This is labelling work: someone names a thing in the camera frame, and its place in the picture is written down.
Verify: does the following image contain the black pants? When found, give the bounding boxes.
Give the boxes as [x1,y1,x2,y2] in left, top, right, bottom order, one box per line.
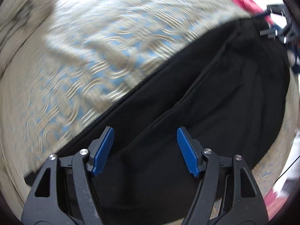
[21,18,290,224]

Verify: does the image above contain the blue beige patterned bedspread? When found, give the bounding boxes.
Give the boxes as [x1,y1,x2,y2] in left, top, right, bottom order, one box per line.
[1,0,299,218]

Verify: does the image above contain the folded patterned comforter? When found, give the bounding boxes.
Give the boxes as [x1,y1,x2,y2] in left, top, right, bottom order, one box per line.
[1,0,56,74]

